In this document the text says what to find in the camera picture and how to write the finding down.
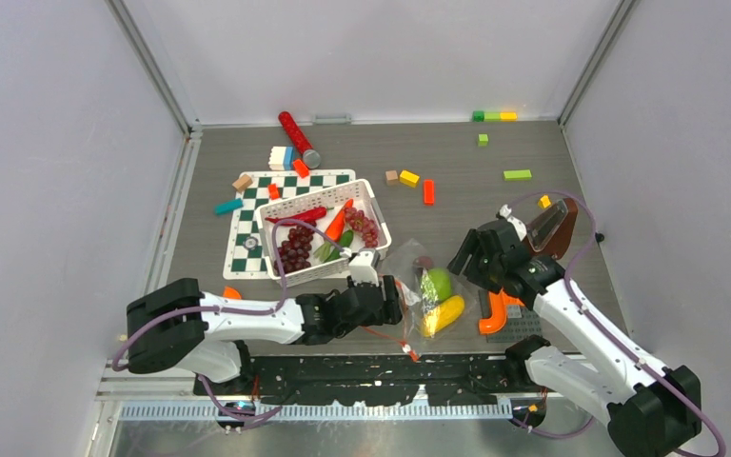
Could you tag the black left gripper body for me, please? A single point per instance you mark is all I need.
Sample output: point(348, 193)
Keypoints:
point(375, 319)

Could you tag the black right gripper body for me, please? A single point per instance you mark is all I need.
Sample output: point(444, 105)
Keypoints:
point(491, 268)

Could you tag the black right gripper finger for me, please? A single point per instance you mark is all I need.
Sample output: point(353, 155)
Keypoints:
point(476, 267)
point(464, 253)

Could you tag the green fake apple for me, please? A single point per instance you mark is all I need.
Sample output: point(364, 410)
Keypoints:
point(435, 285)

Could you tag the yellow fake banana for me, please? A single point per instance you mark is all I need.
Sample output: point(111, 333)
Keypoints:
point(442, 316)

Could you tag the clear zip top bag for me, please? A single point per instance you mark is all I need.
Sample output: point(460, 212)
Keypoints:
point(399, 264)

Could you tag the green fake chili pepper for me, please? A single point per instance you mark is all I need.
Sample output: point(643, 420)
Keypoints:
point(327, 252)

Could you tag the orange fake carrot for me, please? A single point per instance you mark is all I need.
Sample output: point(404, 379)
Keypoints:
point(336, 226)

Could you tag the purple fake grapes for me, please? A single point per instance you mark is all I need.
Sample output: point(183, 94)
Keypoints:
point(295, 251)

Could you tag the pink fake grapes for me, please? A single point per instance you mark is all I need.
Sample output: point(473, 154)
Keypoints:
point(363, 226)

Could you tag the red fake chili pepper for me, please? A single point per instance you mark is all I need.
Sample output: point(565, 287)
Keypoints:
point(308, 216)

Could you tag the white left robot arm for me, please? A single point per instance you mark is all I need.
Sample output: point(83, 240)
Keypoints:
point(180, 326)

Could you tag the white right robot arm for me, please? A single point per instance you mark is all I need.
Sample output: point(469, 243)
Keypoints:
point(647, 408)

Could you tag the dark red fake plum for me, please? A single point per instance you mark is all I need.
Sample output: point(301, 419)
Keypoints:
point(423, 263)

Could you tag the orange S-shaped track piece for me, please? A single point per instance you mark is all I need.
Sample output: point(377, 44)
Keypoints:
point(498, 305)

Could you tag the brown box with lid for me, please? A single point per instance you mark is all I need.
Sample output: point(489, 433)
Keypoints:
point(551, 232)

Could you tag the grey lego baseplate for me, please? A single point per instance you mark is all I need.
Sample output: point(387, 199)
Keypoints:
point(517, 326)

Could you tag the small yellow cube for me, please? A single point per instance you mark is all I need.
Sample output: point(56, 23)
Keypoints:
point(544, 202)

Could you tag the flat green block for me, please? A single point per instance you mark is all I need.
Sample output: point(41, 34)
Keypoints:
point(517, 175)

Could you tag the red rectangular block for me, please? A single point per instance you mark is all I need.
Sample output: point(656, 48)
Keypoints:
point(429, 192)

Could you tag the brown wooden cube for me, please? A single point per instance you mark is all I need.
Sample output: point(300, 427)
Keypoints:
point(391, 177)

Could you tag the green white chessboard mat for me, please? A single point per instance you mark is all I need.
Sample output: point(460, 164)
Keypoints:
point(245, 257)

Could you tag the orange curved track piece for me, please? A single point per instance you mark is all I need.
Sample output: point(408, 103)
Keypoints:
point(231, 293)

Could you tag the small red block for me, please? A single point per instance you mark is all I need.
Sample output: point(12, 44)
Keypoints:
point(273, 192)

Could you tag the green yellow block row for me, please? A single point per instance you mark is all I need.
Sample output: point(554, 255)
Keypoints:
point(493, 116)

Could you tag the red block near tube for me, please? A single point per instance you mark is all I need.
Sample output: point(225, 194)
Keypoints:
point(300, 168)

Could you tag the red cylinder tube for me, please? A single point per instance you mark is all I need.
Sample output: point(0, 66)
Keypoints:
point(309, 154)

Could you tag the white blue toy block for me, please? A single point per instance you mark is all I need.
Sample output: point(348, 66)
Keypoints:
point(281, 158)

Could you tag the tan wooden block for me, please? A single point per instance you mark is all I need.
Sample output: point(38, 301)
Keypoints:
point(242, 183)

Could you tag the teal block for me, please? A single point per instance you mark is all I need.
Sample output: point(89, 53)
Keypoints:
point(228, 206)

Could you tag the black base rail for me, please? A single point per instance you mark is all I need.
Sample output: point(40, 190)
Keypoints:
point(376, 380)

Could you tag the white slotted cable duct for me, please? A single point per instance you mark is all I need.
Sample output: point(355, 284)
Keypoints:
point(139, 411)

